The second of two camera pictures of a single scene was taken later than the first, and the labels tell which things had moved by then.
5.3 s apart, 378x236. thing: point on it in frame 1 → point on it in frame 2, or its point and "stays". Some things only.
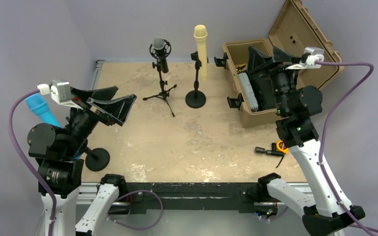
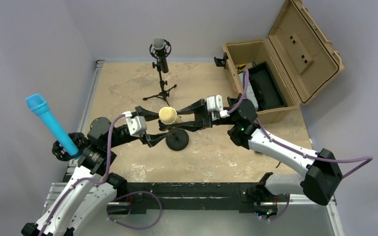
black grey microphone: [158, 44] stays
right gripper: [257, 61] → [193, 125]
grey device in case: [248, 91] stays
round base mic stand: [196, 99] → [177, 139]
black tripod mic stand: [164, 92] stays
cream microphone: [201, 34] → [168, 115]
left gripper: [114, 109] → [151, 139]
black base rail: [143, 197] stays
